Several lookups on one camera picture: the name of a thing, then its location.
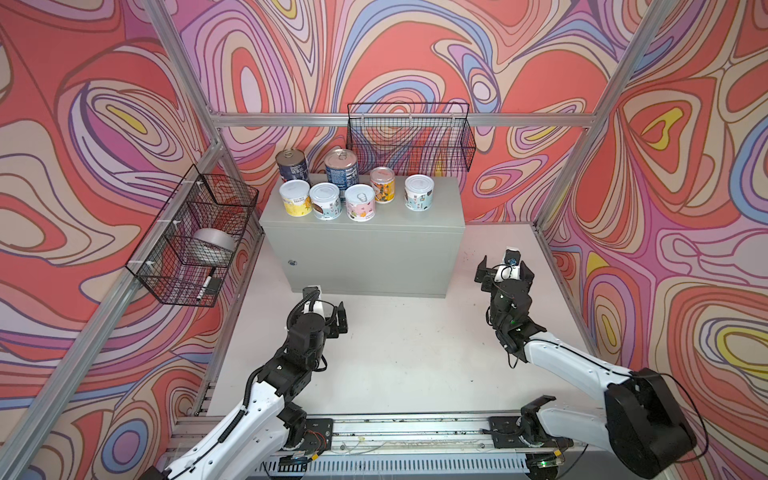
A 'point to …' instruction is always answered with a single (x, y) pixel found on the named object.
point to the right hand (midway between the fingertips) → (504, 266)
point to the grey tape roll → (213, 247)
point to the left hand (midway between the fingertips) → (328, 301)
